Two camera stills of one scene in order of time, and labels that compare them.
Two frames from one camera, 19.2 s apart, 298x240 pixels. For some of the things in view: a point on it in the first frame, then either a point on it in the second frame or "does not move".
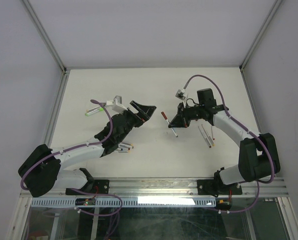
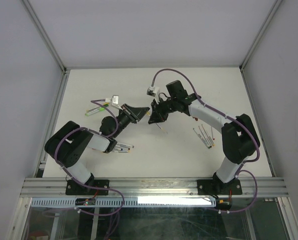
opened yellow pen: x=209 y=137 does not move
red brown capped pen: x=205 y=138 does not move
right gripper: x=178 y=121 -> x=157 y=115
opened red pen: x=211 y=128 does not move
